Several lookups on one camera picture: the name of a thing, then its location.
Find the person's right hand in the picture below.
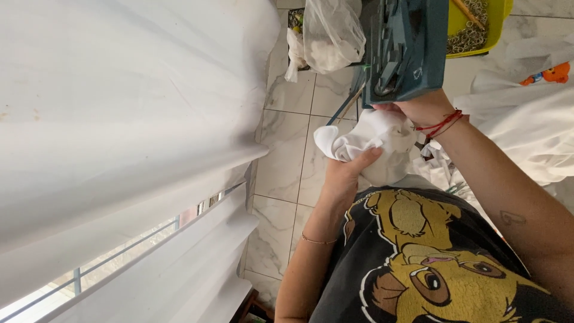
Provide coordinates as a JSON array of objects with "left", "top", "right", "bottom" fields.
[{"left": 372, "top": 88, "right": 456, "bottom": 130}]

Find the person's left hand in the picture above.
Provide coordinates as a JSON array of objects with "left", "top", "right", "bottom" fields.
[{"left": 319, "top": 146, "right": 384, "bottom": 216}]

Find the white cloth piece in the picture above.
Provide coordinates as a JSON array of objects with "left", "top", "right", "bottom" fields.
[{"left": 313, "top": 109, "right": 420, "bottom": 187}]

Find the thin wooden rod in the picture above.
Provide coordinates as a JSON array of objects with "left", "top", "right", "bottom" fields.
[{"left": 337, "top": 82, "right": 367, "bottom": 124}]

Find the blue rod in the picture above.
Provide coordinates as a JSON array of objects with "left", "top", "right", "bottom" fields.
[{"left": 326, "top": 92, "right": 359, "bottom": 126}]

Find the teal press machine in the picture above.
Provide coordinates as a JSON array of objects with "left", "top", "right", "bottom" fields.
[{"left": 361, "top": 0, "right": 449, "bottom": 109}]

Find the clear plastic bag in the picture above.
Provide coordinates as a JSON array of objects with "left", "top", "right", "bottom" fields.
[{"left": 302, "top": 0, "right": 367, "bottom": 75}]

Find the heap of metal rings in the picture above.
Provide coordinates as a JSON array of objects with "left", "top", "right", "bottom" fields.
[{"left": 447, "top": 0, "right": 489, "bottom": 55}]

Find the small white plastic bag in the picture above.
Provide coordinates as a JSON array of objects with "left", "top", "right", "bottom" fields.
[{"left": 284, "top": 28, "right": 311, "bottom": 83}]

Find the wooden stick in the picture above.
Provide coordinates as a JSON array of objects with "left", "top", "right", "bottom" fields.
[{"left": 451, "top": 0, "right": 486, "bottom": 31}]

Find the dark tray of metal rings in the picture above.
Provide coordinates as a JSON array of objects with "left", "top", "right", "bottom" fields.
[{"left": 287, "top": 8, "right": 306, "bottom": 34}]

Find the yellow plastic tray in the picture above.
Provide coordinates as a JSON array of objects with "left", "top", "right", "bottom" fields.
[{"left": 446, "top": 0, "right": 515, "bottom": 59}]

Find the white fabric pile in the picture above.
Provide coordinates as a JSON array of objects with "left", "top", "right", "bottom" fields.
[{"left": 412, "top": 35, "right": 574, "bottom": 212}]

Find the black lion print shirt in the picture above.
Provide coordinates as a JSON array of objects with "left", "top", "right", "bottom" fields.
[{"left": 309, "top": 186, "right": 574, "bottom": 323}]

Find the brown wooden furniture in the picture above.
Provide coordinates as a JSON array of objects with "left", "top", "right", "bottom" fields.
[{"left": 230, "top": 288, "right": 275, "bottom": 323}]

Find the white curtain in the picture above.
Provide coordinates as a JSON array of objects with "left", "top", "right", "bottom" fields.
[{"left": 0, "top": 0, "right": 282, "bottom": 323}]

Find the red string bracelet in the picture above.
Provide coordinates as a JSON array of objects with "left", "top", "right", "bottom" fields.
[{"left": 413, "top": 109, "right": 464, "bottom": 139}]

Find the thin gold bracelet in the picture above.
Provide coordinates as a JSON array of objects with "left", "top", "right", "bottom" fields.
[{"left": 301, "top": 232, "right": 338, "bottom": 246}]

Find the window frame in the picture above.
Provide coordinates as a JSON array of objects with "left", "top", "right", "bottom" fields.
[{"left": 0, "top": 180, "right": 245, "bottom": 323}]

